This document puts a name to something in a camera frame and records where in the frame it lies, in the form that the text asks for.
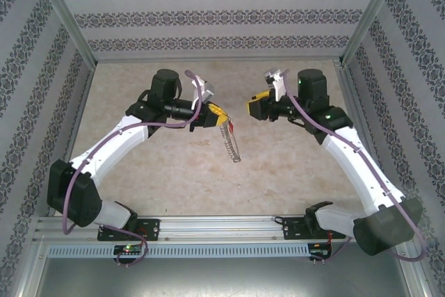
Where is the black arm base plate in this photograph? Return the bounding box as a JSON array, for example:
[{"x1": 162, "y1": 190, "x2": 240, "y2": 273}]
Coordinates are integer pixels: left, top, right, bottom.
[
  {"x1": 97, "y1": 218, "x2": 161, "y2": 242},
  {"x1": 282, "y1": 216, "x2": 348, "y2": 241}
]

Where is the aluminium side rail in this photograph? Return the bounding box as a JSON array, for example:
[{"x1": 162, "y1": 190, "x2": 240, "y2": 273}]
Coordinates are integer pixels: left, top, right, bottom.
[
  {"x1": 333, "y1": 60, "x2": 397, "y2": 214},
  {"x1": 47, "y1": 62, "x2": 98, "y2": 216}
]

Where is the grey slotted cable duct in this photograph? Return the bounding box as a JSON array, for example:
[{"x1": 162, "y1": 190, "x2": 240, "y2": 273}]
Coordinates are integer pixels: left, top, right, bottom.
[{"x1": 47, "y1": 243, "x2": 310, "y2": 258}]

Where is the grey metal sheet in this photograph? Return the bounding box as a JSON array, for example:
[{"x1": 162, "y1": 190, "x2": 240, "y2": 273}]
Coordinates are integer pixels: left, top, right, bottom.
[{"x1": 20, "y1": 241, "x2": 428, "y2": 297}]

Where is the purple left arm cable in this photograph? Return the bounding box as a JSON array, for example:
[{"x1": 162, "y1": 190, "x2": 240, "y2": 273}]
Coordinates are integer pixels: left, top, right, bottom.
[{"x1": 61, "y1": 69, "x2": 206, "y2": 265}]

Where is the aluminium frame post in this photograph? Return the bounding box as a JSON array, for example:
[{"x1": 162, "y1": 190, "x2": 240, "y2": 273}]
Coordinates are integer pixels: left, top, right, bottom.
[
  {"x1": 28, "y1": 0, "x2": 97, "y2": 67},
  {"x1": 340, "y1": 0, "x2": 408, "y2": 67}
]

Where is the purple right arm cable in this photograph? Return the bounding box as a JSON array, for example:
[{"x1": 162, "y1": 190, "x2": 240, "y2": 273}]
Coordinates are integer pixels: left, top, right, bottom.
[{"x1": 283, "y1": 69, "x2": 429, "y2": 263}]

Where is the small controller board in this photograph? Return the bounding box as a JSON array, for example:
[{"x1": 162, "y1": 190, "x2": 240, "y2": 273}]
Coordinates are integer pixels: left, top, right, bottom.
[
  {"x1": 113, "y1": 244, "x2": 144, "y2": 255},
  {"x1": 309, "y1": 243, "x2": 333, "y2": 258}
]

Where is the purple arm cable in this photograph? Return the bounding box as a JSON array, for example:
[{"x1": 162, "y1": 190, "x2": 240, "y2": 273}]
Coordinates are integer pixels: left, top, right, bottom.
[
  {"x1": 61, "y1": 69, "x2": 206, "y2": 265},
  {"x1": 283, "y1": 69, "x2": 429, "y2": 263}
]

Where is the aluminium mounting rail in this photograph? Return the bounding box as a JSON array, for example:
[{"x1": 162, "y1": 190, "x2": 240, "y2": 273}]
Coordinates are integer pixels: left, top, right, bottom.
[{"x1": 33, "y1": 215, "x2": 407, "y2": 242}]

